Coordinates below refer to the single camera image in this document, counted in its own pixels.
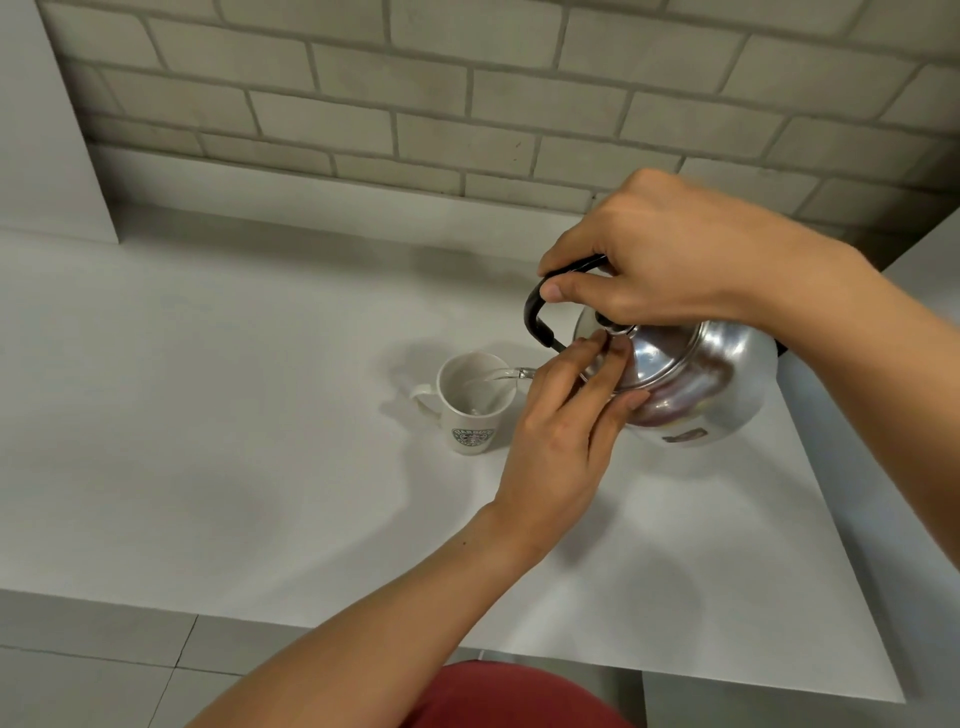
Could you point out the person's left hand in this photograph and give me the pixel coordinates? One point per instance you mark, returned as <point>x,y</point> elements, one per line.
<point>555,465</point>

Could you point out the person's right hand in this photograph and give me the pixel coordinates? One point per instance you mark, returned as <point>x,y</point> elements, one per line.
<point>675,247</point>

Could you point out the person's left thumb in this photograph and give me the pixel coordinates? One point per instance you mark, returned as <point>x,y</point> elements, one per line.
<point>624,414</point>

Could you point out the person's left middle finger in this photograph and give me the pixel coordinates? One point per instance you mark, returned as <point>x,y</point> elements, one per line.
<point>564,375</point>

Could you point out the person's right thumb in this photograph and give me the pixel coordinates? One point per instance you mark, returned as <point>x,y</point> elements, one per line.
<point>571,288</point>

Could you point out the silver kettle lid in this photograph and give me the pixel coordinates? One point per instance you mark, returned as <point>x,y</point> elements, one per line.
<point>652,356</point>

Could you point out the person's right forearm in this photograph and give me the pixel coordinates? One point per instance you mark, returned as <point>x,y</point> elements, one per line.
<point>885,360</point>

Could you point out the person's left forearm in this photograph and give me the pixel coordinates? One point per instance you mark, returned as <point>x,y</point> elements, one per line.
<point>360,637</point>

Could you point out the white printed mug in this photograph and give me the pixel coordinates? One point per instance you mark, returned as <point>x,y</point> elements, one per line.
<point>469,416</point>

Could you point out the person's red clothing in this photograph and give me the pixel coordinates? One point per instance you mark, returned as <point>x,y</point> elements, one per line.
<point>517,697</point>

